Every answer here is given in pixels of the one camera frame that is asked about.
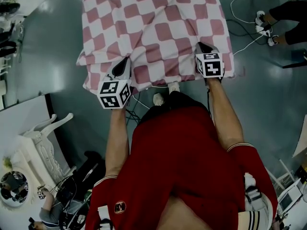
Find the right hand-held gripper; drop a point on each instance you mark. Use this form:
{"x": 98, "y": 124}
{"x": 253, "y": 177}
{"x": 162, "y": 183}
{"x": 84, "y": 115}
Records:
{"x": 211, "y": 66}

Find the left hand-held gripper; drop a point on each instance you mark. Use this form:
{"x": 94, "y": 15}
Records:
{"x": 112, "y": 92}

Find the pink white checkered tablecloth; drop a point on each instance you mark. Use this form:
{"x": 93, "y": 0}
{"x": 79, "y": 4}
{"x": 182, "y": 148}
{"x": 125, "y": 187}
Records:
{"x": 156, "y": 32}

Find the person's right forearm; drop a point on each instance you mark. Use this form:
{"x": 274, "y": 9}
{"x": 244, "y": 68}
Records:
{"x": 225, "y": 118}

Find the person's left forearm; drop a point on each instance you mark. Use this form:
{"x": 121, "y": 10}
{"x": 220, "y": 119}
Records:
{"x": 117, "y": 140}

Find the person's left white shoe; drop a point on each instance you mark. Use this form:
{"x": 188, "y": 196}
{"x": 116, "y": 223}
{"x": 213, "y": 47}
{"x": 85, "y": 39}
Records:
{"x": 158, "y": 99}

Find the person's white shoe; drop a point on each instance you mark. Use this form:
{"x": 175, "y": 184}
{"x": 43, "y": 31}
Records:
{"x": 158, "y": 99}
{"x": 260, "y": 17}
{"x": 173, "y": 87}
{"x": 273, "y": 41}

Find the person's right white shoe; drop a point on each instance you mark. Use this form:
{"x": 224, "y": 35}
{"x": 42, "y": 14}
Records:
{"x": 173, "y": 87}

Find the black shorts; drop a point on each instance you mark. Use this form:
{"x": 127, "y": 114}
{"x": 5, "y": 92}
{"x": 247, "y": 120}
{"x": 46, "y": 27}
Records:
{"x": 177, "y": 102}

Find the white table black legs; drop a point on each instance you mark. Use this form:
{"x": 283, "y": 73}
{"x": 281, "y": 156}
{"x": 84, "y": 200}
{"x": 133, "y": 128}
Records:
{"x": 296, "y": 65}

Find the black bag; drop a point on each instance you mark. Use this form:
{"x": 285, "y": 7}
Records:
{"x": 91, "y": 162}

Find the red polo shirt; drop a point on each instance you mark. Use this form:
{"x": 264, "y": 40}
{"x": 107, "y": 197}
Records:
{"x": 180, "y": 157}

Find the white carved cabinet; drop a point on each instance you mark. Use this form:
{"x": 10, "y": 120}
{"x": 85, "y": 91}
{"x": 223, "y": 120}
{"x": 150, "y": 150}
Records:
{"x": 45, "y": 147}

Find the black headset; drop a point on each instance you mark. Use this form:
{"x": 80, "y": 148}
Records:
{"x": 10, "y": 8}

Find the white metal rack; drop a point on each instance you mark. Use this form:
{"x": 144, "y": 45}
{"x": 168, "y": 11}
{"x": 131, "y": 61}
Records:
{"x": 284, "y": 167}

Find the black white backpack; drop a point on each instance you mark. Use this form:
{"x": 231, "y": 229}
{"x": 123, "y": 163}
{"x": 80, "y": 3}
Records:
{"x": 72, "y": 207}

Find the round white framed mirror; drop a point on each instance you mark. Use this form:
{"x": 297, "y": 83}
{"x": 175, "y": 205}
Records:
{"x": 14, "y": 186}

